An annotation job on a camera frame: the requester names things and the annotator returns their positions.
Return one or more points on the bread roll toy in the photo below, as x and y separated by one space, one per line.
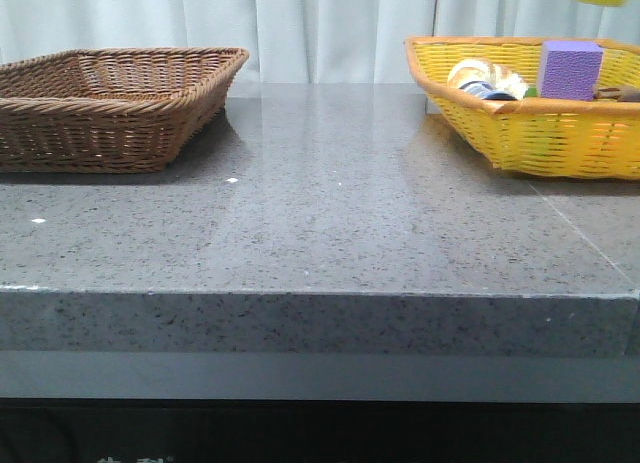
480 70

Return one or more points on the blue striped small object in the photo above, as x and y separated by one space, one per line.
485 91

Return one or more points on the brown wicker basket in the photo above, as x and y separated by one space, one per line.
115 110

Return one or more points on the green small object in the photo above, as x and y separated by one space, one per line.
531 92

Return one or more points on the yellow woven basket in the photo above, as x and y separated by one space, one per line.
538 136

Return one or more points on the purple sponge block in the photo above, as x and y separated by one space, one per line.
569 69

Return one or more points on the brown small object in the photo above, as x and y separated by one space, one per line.
622 93

